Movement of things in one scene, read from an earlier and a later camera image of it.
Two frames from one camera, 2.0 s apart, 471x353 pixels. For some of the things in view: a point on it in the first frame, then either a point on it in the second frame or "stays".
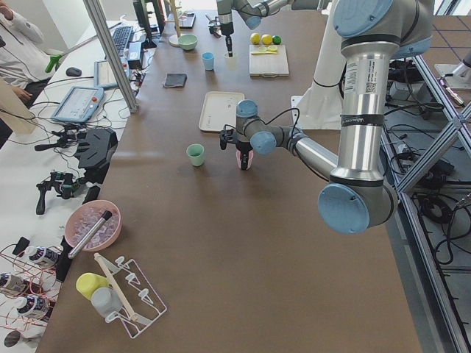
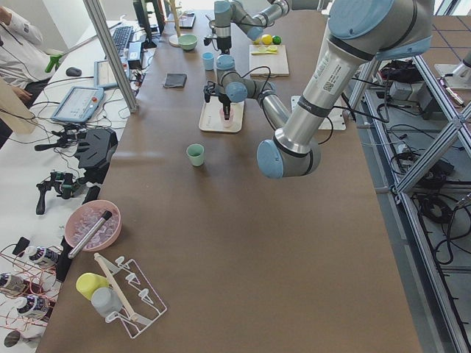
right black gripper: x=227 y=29 -> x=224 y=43
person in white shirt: x=23 y=54 stays
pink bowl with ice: x=82 y=216 stays
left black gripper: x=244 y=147 -> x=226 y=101
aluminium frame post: x=97 y=19 stays
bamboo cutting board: x=271 y=65 stays
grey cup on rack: x=106 y=301 stays
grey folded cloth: x=174 y=80 stays
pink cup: x=238 y=158 -> x=227 y=123
